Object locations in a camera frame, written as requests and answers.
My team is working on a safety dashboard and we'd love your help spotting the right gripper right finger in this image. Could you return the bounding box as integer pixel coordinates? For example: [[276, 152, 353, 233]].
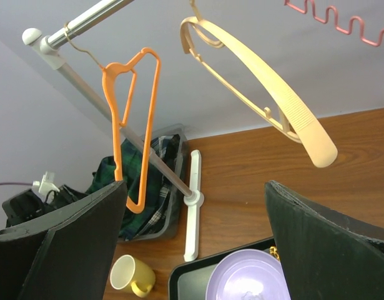
[[265, 181, 384, 299]]

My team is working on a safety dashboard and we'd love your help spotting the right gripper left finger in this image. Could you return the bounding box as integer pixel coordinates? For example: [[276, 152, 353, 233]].
[[0, 181, 127, 299]]

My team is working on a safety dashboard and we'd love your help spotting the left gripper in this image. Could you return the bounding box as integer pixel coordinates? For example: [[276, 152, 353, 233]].
[[2, 185, 87, 228]]

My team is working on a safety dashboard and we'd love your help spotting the green plaid skirt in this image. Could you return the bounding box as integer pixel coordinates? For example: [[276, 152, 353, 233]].
[[85, 137, 182, 241]]

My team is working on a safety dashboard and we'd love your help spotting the cream wooden hanger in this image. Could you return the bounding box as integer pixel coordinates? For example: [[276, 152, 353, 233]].
[[179, 0, 338, 169]]

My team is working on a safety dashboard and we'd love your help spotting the orange plastic hanger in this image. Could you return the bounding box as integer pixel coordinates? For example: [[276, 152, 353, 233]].
[[64, 21, 162, 215]]

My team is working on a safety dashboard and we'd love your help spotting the pink hanger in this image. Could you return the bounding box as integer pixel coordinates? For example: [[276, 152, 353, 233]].
[[283, 0, 384, 48]]

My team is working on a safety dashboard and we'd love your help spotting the yellow mug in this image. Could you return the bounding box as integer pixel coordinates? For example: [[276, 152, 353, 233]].
[[109, 254, 156, 298]]

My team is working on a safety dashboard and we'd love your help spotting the purple plate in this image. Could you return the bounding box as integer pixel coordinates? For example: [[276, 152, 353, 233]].
[[205, 249, 290, 300]]

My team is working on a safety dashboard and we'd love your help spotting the black tray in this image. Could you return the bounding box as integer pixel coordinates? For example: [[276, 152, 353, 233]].
[[168, 237, 275, 300]]

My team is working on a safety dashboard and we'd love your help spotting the clear plastic bin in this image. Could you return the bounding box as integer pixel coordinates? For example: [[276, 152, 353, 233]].
[[130, 124, 189, 241]]

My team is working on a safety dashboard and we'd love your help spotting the white metal clothes rack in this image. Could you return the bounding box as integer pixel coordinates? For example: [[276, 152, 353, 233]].
[[22, 0, 384, 263]]

